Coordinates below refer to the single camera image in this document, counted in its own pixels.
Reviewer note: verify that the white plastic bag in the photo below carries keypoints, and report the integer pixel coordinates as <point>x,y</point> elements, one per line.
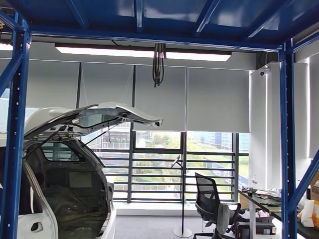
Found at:
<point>308,214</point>

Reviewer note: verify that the short ceiling light strip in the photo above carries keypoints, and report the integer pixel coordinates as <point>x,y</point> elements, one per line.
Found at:
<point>6,47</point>

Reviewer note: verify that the white security camera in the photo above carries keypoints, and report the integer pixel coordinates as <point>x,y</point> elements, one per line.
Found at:
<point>262,72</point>

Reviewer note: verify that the clear plastic bottle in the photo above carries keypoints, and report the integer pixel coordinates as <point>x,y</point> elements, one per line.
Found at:
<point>255,182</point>

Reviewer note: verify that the black floor stand round base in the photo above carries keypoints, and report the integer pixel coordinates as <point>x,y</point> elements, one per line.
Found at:
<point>183,198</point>

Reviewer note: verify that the black equipment case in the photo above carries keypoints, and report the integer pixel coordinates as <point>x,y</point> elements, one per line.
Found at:
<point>249,229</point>

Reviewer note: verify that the brown cardboard box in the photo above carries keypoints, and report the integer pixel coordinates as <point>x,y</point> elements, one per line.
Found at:
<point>315,193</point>

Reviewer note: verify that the black window railing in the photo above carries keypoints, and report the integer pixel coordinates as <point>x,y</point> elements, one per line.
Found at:
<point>156,151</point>

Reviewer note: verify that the grey roller blind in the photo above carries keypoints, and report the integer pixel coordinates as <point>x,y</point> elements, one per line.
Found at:
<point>106,85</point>
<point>216,99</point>
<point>169,99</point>
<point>54,85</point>

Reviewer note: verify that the white car body shell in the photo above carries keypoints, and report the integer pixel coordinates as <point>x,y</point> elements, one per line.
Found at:
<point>23,227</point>

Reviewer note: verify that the blue metal shelf rack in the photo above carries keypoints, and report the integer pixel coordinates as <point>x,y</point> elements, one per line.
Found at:
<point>14,132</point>

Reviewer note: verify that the black mesh office chair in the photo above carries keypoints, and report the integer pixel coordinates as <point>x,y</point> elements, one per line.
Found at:
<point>204,194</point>

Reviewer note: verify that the grey jacket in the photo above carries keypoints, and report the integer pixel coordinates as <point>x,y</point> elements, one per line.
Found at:
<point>223,217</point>

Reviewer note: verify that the dark top desk white legs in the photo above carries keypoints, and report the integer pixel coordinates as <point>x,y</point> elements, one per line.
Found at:
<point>252,221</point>

